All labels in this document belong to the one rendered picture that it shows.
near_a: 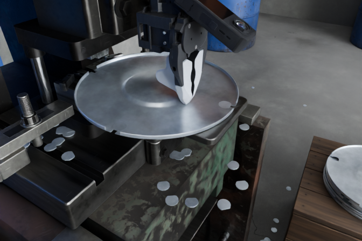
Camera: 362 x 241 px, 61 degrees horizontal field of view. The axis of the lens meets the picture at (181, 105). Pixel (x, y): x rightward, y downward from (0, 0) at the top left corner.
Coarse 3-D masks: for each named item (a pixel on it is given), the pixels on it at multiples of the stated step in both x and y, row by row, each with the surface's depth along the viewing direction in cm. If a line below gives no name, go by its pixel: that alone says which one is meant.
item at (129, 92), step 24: (120, 72) 60; (144, 72) 59; (216, 72) 61; (96, 96) 53; (120, 96) 53; (144, 96) 52; (168, 96) 52; (216, 96) 54; (96, 120) 47; (120, 120) 47; (144, 120) 47; (168, 120) 47; (192, 120) 48; (216, 120) 48
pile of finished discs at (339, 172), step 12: (336, 156) 98; (348, 156) 98; (360, 156) 98; (324, 168) 96; (336, 168) 93; (348, 168) 93; (360, 168) 92; (324, 180) 93; (336, 180) 89; (348, 180) 89; (360, 180) 89; (336, 192) 87; (348, 192) 85; (360, 192) 85; (348, 204) 84; (360, 204) 82; (360, 216) 82
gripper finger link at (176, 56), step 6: (180, 36) 43; (174, 42) 42; (180, 42) 42; (174, 48) 42; (180, 48) 43; (174, 54) 43; (180, 54) 43; (174, 60) 43; (180, 60) 43; (174, 66) 44; (180, 66) 44; (174, 72) 44; (180, 72) 44; (180, 78) 45; (180, 84) 46
